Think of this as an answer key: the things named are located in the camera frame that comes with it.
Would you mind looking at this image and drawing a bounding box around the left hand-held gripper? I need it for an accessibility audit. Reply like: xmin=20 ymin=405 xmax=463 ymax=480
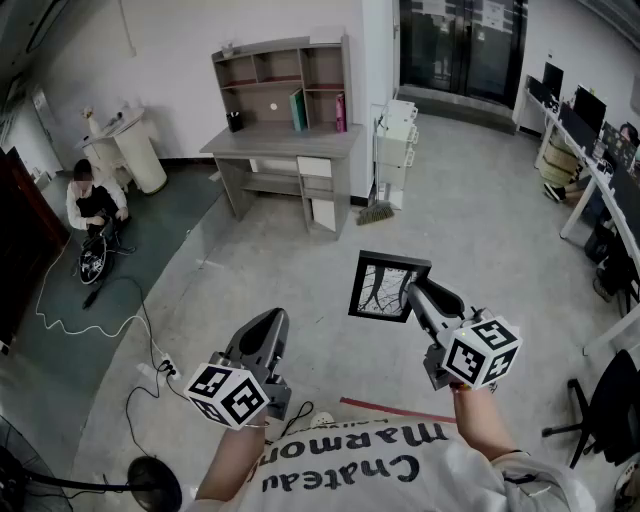
xmin=183 ymin=308 xmax=292 ymax=431

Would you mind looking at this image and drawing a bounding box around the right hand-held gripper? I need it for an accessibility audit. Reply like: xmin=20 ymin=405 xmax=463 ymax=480
xmin=407 ymin=278 xmax=524 ymax=392

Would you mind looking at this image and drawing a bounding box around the black picture frame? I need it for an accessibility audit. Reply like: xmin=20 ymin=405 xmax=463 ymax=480
xmin=347 ymin=249 xmax=433 ymax=326

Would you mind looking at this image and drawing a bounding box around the person's right forearm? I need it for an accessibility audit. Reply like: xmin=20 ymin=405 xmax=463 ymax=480
xmin=452 ymin=382 xmax=526 ymax=461

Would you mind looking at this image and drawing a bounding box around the person's left forearm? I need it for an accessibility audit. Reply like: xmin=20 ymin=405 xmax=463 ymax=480
xmin=193 ymin=422 xmax=271 ymax=501

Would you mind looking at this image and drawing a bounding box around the grey wooden desk with hutch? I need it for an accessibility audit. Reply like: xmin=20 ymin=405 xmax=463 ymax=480
xmin=198 ymin=119 xmax=366 ymax=242

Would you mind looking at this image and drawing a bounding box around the black computer monitor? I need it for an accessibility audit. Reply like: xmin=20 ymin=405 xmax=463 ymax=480
xmin=542 ymin=62 xmax=565 ymax=101
xmin=572 ymin=84 xmax=608 ymax=134

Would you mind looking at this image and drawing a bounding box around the white power strip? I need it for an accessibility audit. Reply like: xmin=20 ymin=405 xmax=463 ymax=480
xmin=158 ymin=352 xmax=182 ymax=381

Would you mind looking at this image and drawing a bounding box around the broom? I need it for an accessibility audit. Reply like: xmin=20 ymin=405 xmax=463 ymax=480
xmin=355 ymin=102 xmax=396 ymax=227

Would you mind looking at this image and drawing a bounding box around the red floor tape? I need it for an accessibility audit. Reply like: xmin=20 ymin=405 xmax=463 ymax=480
xmin=339 ymin=396 xmax=457 ymax=425

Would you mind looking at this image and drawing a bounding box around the white drawer cart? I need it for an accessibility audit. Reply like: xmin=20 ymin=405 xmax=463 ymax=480
xmin=373 ymin=98 xmax=420 ymax=210

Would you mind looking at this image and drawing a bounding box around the person's white printed shirt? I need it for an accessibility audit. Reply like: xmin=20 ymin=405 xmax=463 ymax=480
xmin=182 ymin=419 xmax=596 ymax=512

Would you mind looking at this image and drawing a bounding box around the black standing fan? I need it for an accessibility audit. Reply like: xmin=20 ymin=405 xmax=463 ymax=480
xmin=0 ymin=414 xmax=184 ymax=512

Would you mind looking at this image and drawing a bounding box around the black equipment bag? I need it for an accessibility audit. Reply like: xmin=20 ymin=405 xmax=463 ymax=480
xmin=78 ymin=222 xmax=126 ymax=286

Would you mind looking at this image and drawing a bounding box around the beige storage box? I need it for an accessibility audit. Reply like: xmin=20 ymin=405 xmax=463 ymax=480
xmin=541 ymin=134 xmax=584 ymax=187

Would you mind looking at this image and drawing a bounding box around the black office chair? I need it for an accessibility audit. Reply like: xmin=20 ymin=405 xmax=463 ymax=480
xmin=542 ymin=349 xmax=640 ymax=469

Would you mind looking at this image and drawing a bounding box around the green book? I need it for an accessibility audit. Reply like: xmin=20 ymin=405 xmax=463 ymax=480
xmin=289 ymin=88 xmax=306 ymax=132

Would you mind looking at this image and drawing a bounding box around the dark glass door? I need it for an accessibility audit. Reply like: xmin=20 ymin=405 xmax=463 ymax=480
xmin=398 ymin=0 xmax=529 ymax=109

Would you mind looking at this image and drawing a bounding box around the dark wooden door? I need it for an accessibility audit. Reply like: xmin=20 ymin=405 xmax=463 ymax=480
xmin=0 ymin=144 xmax=66 ymax=346

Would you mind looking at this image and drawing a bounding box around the white vase with flowers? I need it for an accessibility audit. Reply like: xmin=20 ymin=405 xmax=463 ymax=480
xmin=81 ymin=105 xmax=104 ymax=136

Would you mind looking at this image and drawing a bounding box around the white board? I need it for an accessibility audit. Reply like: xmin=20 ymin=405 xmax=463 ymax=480
xmin=307 ymin=27 xmax=347 ymax=47

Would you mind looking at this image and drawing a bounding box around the thin black cable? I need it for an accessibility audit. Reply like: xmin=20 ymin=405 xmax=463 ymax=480
xmin=280 ymin=399 xmax=316 ymax=436

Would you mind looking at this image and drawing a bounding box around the black looped cable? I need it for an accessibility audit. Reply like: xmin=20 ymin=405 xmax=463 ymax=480
xmin=124 ymin=367 xmax=176 ymax=459

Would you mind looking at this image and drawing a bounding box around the black cable with adapter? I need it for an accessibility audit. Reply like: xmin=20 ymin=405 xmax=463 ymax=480
xmin=82 ymin=277 xmax=161 ymax=371

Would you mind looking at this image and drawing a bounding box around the white cable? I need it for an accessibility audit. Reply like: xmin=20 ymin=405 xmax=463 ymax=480
xmin=34 ymin=239 xmax=166 ymax=359

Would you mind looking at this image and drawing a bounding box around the white round pedestal table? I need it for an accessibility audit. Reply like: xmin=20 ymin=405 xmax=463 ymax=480
xmin=74 ymin=107 xmax=169 ymax=196

